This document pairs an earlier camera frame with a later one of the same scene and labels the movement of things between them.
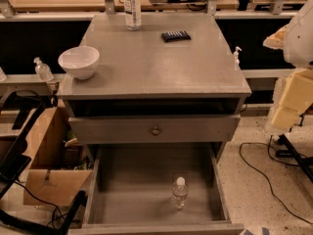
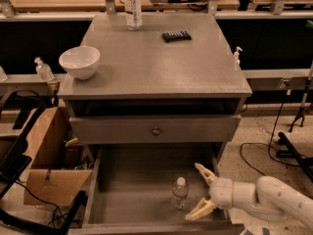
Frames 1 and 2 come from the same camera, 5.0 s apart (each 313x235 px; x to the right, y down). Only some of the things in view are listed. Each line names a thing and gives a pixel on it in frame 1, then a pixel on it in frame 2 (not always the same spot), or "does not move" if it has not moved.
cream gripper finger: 277,39 → 204,207
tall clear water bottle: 132,8 does not move
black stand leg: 306,164 does not move
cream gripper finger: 297,95 → 209,177
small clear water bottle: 180,191 does not move
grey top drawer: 148,129 does not move
